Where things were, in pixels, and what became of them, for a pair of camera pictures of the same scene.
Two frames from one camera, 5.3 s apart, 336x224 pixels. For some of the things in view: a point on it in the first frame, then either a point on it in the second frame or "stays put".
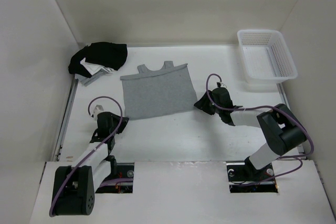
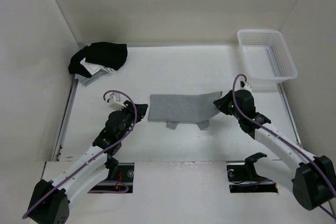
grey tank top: [168, 89] → [197, 108]
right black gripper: [202, 104] → [221, 103]
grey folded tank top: [86, 81] stays put
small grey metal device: [220, 84] → [247, 87]
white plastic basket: [267, 57] stays put
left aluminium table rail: [57, 152] stays put
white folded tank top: [94, 69] stays put
